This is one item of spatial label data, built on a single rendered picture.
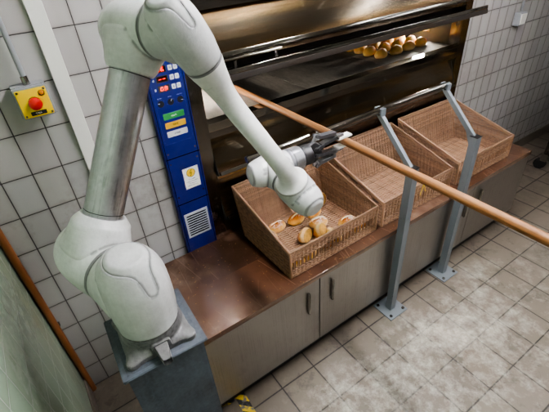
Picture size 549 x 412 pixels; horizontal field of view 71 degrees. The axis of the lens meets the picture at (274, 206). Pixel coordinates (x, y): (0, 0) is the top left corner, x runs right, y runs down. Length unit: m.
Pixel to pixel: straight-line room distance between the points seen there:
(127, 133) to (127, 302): 0.41
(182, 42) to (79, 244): 0.55
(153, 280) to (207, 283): 0.87
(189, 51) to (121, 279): 0.52
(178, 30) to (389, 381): 1.83
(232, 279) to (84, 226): 0.89
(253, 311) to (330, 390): 0.67
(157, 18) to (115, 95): 0.23
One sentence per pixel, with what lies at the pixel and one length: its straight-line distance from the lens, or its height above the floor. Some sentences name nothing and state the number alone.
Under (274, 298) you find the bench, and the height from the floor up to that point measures 0.58.
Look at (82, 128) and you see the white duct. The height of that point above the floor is 1.32.
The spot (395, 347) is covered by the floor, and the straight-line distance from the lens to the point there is 2.30.
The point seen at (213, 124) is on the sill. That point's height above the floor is 1.17.
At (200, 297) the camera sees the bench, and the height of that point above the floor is 0.58.
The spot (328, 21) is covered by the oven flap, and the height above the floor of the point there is 1.50.
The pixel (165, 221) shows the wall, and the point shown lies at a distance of 1.88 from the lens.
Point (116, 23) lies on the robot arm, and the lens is 1.05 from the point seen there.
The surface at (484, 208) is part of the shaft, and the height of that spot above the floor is 1.20.
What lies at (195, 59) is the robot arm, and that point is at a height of 1.63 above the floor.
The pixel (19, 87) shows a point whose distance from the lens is 1.49.
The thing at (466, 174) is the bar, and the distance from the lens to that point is 2.30.
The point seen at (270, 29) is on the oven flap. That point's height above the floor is 1.52.
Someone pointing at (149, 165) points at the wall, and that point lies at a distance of 1.73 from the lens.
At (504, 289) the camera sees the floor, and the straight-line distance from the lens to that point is 2.77.
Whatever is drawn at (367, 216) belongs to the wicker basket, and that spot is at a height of 0.71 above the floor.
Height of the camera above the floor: 1.85
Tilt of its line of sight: 35 degrees down
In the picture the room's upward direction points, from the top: 5 degrees counter-clockwise
